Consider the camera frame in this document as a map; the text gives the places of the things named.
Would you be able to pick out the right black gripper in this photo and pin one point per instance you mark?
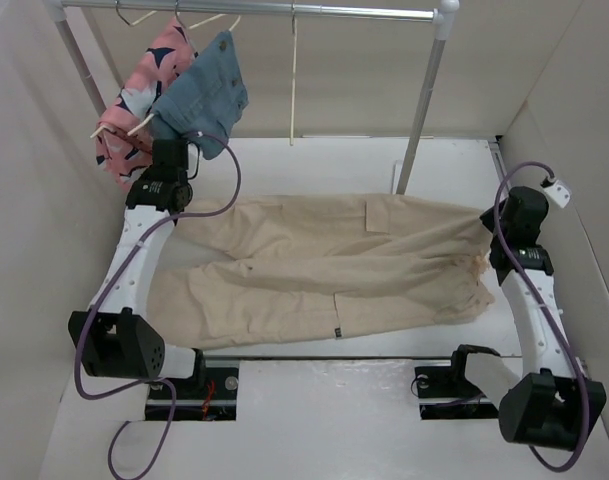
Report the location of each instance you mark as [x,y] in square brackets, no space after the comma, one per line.
[488,220]

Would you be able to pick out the beige trousers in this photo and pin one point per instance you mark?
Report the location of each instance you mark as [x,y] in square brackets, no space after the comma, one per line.
[307,268]

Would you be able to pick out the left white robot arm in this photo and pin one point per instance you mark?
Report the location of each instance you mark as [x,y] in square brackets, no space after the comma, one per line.
[113,337]

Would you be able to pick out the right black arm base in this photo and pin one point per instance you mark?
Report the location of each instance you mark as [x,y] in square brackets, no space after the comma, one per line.
[445,395]

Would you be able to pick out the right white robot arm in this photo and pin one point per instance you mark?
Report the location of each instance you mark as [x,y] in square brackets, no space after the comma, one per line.
[550,404]

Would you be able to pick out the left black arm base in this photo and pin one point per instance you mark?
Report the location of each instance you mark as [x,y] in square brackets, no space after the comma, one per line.
[215,400]

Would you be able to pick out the wooden hanger under denim shorts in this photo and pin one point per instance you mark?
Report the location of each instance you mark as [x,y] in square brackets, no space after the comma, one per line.
[185,28]

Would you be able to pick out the wooden hanger under pink shorts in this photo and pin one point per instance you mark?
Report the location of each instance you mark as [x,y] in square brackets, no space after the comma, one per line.
[130,24]

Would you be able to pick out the empty wooden hanger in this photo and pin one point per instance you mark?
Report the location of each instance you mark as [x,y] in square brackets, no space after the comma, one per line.
[294,85]

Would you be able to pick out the pink floral shorts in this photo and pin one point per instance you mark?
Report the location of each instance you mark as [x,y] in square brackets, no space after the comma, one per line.
[122,140]

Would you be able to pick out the blue denim shorts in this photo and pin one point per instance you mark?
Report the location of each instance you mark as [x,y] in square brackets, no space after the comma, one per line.
[204,103]

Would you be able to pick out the metal clothes rack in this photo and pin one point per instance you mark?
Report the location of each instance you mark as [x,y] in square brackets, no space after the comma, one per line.
[442,18]

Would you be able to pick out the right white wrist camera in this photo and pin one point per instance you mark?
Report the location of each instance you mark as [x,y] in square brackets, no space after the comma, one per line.
[556,191]

